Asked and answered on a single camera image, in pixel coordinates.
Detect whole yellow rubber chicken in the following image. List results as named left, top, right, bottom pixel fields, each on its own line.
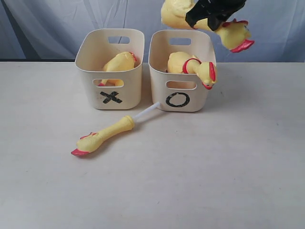
left=167, top=52, right=217, bottom=90

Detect severed chicken head with tube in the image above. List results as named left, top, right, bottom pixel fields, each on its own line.
left=71, top=102, right=160, bottom=156

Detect cream bin marked O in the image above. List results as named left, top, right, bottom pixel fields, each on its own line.
left=149, top=30, right=216, bottom=112

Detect cream bin marked X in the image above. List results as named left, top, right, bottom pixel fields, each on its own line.
left=75, top=28, right=145, bottom=110

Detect headless yellow rubber chicken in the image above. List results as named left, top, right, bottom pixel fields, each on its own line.
left=98, top=52, right=137, bottom=86

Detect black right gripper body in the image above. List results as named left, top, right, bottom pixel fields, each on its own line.
left=185, top=0, right=246, bottom=31

